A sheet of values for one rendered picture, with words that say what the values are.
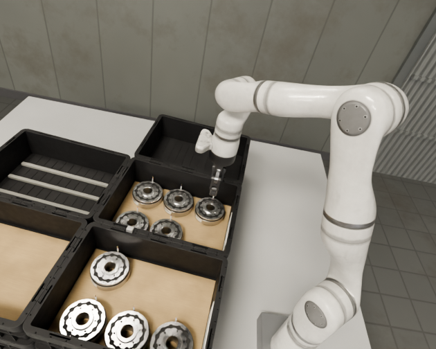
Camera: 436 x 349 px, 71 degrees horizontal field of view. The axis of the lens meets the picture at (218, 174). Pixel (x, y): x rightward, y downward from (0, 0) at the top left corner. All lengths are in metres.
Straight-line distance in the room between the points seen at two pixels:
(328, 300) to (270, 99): 0.43
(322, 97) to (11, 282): 0.87
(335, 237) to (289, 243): 0.67
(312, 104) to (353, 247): 0.27
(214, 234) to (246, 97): 0.52
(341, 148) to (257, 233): 0.77
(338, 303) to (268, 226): 0.62
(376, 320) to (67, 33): 2.88
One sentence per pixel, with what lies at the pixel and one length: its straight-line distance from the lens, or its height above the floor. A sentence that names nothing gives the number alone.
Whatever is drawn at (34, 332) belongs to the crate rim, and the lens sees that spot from 0.80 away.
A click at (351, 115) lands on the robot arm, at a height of 1.44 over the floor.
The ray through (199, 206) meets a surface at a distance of 1.06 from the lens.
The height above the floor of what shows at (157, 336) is 0.86.
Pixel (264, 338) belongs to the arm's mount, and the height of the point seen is 0.76.
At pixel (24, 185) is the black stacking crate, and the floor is 0.83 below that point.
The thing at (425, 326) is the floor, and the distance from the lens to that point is 2.37.
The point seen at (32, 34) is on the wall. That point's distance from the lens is 2.95.
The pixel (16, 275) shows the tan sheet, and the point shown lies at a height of 0.83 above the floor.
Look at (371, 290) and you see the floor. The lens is 2.28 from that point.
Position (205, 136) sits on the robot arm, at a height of 1.17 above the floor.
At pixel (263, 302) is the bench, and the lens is 1.10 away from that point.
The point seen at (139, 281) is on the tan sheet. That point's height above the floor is 0.83.
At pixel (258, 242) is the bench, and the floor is 0.70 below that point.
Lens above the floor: 1.65
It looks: 42 degrees down
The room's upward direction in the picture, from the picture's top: 13 degrees clockwise
